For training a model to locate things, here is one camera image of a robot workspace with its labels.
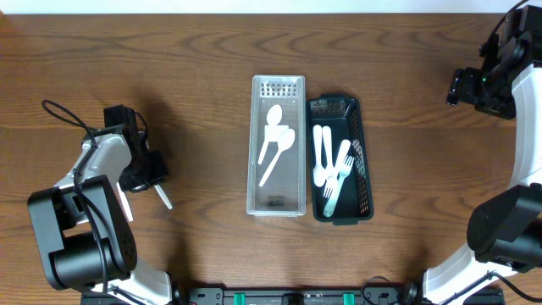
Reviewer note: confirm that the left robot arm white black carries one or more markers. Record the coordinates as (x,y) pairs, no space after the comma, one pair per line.
(82,224)

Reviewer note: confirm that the white plastic spoon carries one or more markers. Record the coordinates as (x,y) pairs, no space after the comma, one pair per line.
(318,170)
(285,141)

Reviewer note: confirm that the black rail with equipment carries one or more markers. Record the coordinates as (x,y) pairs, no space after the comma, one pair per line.
(373,293)

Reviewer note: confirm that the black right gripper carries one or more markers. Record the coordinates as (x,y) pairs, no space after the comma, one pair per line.
(464,84)

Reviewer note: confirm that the clear plastic basket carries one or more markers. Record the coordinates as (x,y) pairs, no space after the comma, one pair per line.
(284,193)

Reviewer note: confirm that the white plastic fork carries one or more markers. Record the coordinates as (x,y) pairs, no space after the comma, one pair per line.
(332,181)
(327,138)

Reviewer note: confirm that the pale green plastic fork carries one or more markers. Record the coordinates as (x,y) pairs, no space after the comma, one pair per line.
(345,170)

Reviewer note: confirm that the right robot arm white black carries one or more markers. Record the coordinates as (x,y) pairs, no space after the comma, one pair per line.
(504,233)

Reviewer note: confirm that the white plastic utensil handle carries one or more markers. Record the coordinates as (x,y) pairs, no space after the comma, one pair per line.
(274,117)

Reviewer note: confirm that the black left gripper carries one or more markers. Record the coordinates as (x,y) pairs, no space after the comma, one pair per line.
(158,173)

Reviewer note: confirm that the dark green plastic basket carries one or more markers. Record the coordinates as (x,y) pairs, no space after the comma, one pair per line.
(343,115)

